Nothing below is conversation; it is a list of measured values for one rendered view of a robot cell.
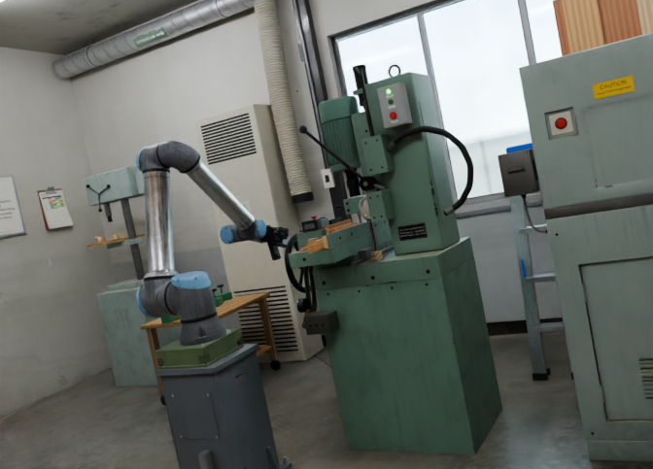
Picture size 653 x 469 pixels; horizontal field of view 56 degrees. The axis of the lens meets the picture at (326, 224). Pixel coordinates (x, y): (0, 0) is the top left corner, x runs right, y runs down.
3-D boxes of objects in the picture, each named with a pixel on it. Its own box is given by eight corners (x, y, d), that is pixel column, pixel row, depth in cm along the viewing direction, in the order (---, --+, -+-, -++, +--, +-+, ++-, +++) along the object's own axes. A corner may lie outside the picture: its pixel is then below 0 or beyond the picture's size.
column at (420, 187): (414, 247, 274) (383, 87, 270) (462, 240, 263) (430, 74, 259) (394, 256, 255) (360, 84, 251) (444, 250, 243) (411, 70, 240)
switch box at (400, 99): (390, 128, 247) (382, 88, 247) (413, 122, 242) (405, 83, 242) (384, 128, 242) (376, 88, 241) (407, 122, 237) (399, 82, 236)
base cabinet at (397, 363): (388, 408, 306) (360, 269, 302) (502, 409, 276) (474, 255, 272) (346, 449, 267) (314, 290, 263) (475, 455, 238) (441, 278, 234)
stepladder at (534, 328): (538, 373, 316) (502, 149, 321) (590, 372, 303) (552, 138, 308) (532, 381, 302) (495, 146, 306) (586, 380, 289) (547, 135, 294)
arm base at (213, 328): (203, 346, 237) (197, 320, 237) (170, 346, 248) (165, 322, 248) (235, 330, 253) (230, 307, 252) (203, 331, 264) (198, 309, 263)
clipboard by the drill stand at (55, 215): (69, 226, 501) (60, 185, 500) (74, 225, 499) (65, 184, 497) (46, 230, 481) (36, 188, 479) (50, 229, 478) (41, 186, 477)
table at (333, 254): (340, 246, 306) (337, 234, 306) (395, 238, 291) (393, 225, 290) (271, 271, 254) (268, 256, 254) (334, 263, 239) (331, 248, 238)
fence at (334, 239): (390, 225, 291) (387, 215, 291) (393, 225, 290) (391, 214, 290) (328, 248, 239) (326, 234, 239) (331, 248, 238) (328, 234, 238)
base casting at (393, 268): (360, 269, 301) (357, 251, 301) (474, 255, 272) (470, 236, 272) (315, 290, 263) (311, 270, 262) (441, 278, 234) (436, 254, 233)
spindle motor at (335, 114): (342, 171, 283) (329, 105, 282) (376, 164, 274) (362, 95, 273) (324, 174, 268) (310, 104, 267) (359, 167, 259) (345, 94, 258)
